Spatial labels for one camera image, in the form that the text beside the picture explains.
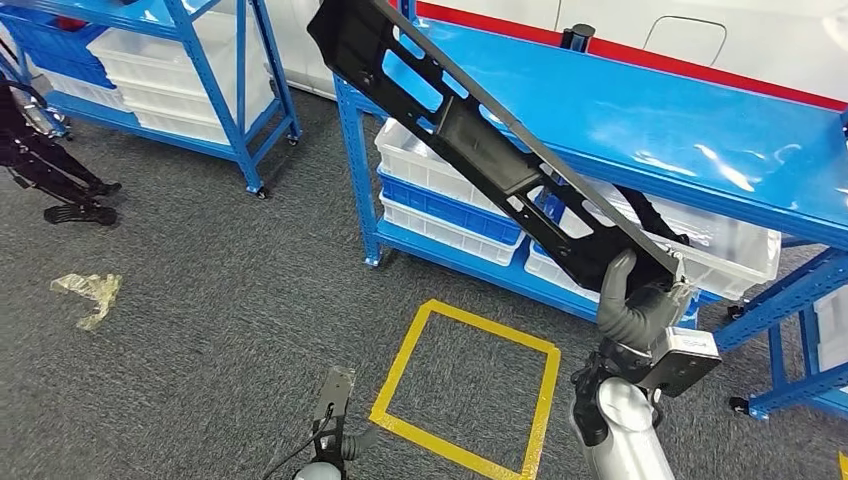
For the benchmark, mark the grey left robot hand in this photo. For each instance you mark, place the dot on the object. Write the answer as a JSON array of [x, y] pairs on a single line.
[[361, 445]]

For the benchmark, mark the white car body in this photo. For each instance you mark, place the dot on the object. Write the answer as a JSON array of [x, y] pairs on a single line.
[[782, 46]]

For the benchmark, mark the black plastic piece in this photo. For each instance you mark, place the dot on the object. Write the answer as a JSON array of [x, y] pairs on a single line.
[[652, 215]]

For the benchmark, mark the black cylindrical post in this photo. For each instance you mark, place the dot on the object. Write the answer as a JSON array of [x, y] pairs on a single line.
[[578, 38]]

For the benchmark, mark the blue plastic crate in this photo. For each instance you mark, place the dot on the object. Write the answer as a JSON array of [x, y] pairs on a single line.
[[60, 53], [450, 212]]

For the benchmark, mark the crumpled clear plastic scrap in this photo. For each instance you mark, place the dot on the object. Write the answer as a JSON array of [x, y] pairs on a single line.
[[93, 288]]

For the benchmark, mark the yellow floor tape square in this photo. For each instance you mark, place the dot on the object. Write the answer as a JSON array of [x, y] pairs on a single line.
[[843, 467], [381, 416]]

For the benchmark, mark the long black plastic part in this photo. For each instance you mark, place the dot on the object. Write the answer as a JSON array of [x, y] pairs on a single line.
[[477, 142]]

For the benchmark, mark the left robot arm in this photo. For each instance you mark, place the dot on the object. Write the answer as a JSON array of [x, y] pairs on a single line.
[[318, 472]]

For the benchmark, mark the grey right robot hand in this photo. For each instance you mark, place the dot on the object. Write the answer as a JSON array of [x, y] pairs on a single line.
[[629, 324]]

